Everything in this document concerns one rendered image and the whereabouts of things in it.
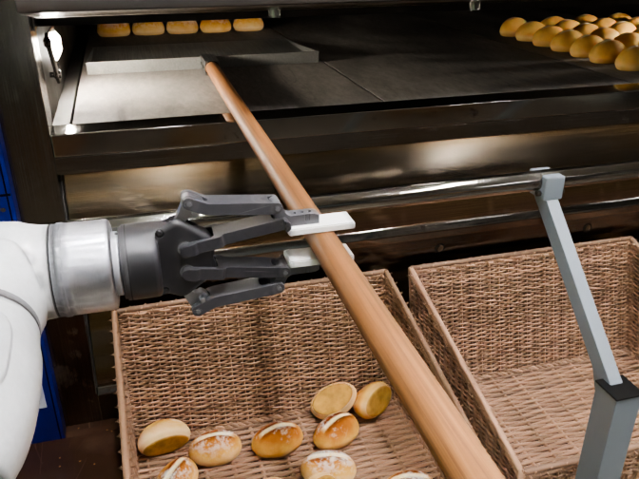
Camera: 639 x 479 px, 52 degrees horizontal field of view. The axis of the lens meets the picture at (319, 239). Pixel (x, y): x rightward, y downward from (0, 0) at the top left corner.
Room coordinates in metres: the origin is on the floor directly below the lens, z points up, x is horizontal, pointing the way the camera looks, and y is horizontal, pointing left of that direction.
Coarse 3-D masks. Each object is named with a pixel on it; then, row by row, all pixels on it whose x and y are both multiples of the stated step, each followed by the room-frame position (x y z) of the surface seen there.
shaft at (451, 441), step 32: (224, 96) 1.22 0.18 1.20; (256, 128) 0.98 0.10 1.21; (288, 192) 0.73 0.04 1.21; (320, 256) 0.57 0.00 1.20; (352, 288) 0.50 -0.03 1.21; (384, 320) 0.44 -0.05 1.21; (384, 352) 0.41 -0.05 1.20; (416, 352) 0.41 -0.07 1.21; (416, 384) 0.37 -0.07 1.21; (416, 416) 0.34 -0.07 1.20; (448, 416) 0.33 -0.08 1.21; (448, 448) 0.31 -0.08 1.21; (480, 448) 0.31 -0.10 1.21
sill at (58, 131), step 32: (480, 96) 1.31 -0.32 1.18; (512, 96) 1.31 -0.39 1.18; (544, 96) 1.31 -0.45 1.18; (576, 96) 1.33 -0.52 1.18; (608, 96) 1.35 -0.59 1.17; (64, 128) 1.09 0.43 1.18; (96, 128) 1.09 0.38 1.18; (128, 128) 1.09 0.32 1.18; (160, 128) 1.10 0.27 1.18; (192, 128) 1.11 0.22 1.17; (224, 128) 1.13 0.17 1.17; (288, 128) 1.16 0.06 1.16; (320, 128) 1.18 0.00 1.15; (352, 128) 1.19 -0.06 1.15; (384, 128) 1.21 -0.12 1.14
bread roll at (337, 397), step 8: (336, 384) 1.06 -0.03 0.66; (344, 384) 1.06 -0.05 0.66; (320, 392) 1.05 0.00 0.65; (328, 392) 1.05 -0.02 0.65; (336, 392) 1.05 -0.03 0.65; (344, 392) 1.05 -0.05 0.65; (352, 392) 1.04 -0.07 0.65; (312, 400) 1.05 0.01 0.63; (320, 400) 1.04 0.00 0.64; (328, 400) 1.04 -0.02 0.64; (336, 400) 1.03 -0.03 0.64; (344, 400) 1.03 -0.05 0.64; (352, 400) 1.03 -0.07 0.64; (312, 408) 1.03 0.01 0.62; (320, 408) 1.03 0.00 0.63; (328, 408) 1.02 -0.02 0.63; (336, 408) 1.02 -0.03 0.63; (344, 408) 1.02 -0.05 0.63; (320, 416) 1.02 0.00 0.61
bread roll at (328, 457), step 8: (312, 456) 0.88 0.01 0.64; (320, 456) 0.88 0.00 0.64; (328, 456) 0.88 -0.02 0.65; (336, 456) 0.88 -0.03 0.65; (344, 456) 0.88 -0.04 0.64; (304, 464) 0.88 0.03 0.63; (312, 464) 0.87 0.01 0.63; (320, 464) 0.87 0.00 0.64; (328, 464) 0.87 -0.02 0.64; (336, 464) 0.87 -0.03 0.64; (344, 464) 0.87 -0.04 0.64; (352, 464) 0.88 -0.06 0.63; (304, 472) 0.87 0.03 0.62; (312, 472) 0.86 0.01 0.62; (328, 472) 0.86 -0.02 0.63; (336, 472) 0.86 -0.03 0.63; (344, 472) 0.86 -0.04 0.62; (352, 472) 0.87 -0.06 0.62
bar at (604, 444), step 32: (352, 192) 0.81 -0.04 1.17; (384, 192) 0.82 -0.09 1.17; (416, 192) 0.83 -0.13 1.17; (448, 192) 0.84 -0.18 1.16; (480, 192) 0.85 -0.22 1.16; (512, 192) 0.87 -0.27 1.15; (544, 192) 0.87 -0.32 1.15; (544, 224) 0.87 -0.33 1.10; (576, 256) 0.82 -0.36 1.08; (576, 288) 0.78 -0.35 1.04; (608, 352) 0.72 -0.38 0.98; (608, 384) 0.69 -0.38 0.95; (608, 416) 0.67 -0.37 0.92; (608, 448) 0.66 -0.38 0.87
